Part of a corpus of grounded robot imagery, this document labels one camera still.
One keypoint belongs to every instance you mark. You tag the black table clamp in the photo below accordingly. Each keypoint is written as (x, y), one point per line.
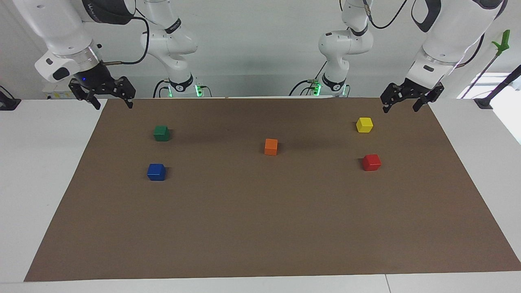
(8, 102)

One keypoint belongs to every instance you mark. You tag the yellow wooden block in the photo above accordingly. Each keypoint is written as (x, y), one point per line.
(364, 125)

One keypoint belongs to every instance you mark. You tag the white box with yellow labels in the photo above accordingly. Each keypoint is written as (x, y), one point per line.
(57, 95)

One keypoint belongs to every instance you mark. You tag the brown paper mat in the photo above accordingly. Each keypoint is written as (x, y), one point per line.
(260, 211)

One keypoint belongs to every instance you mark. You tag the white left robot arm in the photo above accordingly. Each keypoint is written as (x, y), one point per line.
(452, 32)

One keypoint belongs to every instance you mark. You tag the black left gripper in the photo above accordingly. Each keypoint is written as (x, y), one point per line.
(415, 88)

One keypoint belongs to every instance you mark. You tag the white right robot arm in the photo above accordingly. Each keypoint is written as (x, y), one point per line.
(61, 28)

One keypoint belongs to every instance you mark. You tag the red wooden block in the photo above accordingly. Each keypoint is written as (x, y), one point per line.
(371, 162)

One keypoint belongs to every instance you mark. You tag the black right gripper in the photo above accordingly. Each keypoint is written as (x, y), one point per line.
(95, 79)

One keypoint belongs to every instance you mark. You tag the orange wooden block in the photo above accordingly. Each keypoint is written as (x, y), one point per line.
(271, 147)

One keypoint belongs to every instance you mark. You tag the green wooden block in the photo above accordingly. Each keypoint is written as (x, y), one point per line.
(161, 133)

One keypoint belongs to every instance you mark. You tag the blue wooden block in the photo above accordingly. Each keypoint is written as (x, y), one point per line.
(156, 172)

